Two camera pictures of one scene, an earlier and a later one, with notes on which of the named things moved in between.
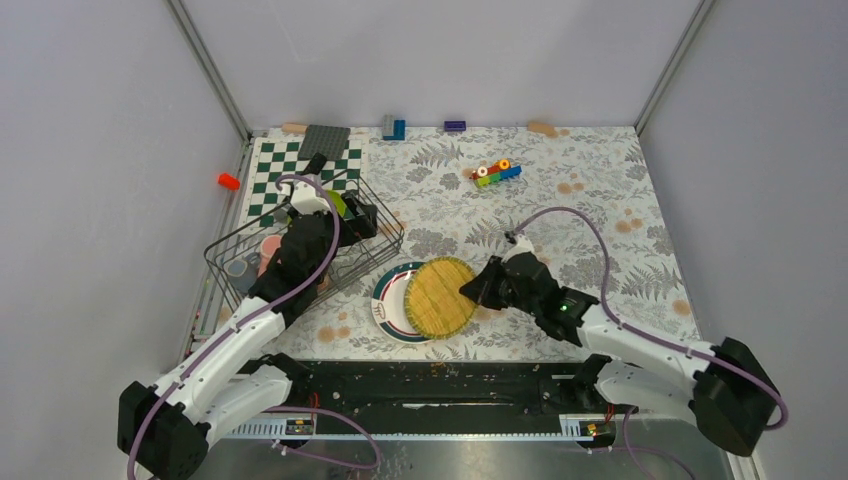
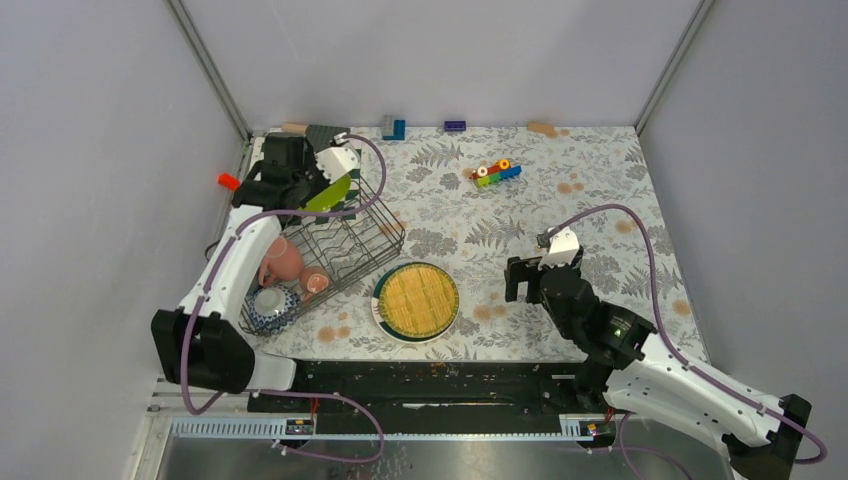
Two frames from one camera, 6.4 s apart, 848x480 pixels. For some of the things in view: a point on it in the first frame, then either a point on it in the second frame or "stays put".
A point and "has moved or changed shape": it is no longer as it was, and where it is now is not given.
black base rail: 437,390 stays put
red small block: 230,182 stays put
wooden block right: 545,128 stays put
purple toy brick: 455,125 stays put
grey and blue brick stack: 393,129 stays put
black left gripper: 363,225 -> 310,160
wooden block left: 294,128 stays put
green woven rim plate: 433,301 has moved or changed shape
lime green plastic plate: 339,201 has moved or changed shape
